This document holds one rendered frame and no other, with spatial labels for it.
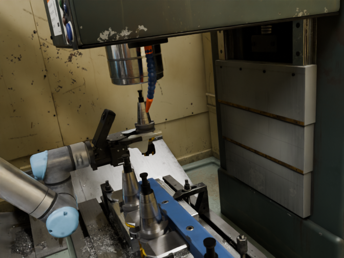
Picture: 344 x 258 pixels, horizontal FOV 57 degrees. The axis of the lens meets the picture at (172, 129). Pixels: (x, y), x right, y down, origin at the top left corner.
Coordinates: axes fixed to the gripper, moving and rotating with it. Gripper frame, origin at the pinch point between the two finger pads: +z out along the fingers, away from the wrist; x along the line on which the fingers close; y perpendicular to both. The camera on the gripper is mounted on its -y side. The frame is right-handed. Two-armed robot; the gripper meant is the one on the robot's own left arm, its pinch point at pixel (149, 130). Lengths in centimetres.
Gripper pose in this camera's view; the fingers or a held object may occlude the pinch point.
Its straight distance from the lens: 100.7
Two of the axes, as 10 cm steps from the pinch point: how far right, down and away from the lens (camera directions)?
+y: 1.2, 9.4, 3.1
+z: 9.0, -2.4, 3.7
